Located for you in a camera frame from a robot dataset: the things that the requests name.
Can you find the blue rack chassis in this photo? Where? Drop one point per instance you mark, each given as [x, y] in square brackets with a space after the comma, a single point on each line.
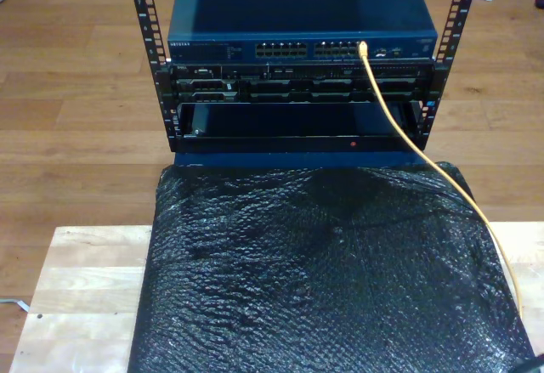
[255, 159]

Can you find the black blank rack unit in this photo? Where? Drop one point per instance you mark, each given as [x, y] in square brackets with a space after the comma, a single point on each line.
[276, 124]

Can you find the black rack server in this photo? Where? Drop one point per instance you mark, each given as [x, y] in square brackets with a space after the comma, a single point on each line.
[297, 86]

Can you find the black textured mat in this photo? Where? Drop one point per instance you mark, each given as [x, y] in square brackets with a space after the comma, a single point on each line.
[319, 284]

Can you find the white flat strip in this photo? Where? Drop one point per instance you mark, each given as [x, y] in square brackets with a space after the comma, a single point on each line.
[15, 303]

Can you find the blue network switch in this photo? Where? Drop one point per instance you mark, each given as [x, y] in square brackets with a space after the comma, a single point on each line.
[297, 7]

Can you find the black perforated rack post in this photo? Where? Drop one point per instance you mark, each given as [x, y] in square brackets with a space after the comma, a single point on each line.
[457, 7]
[146, 16]

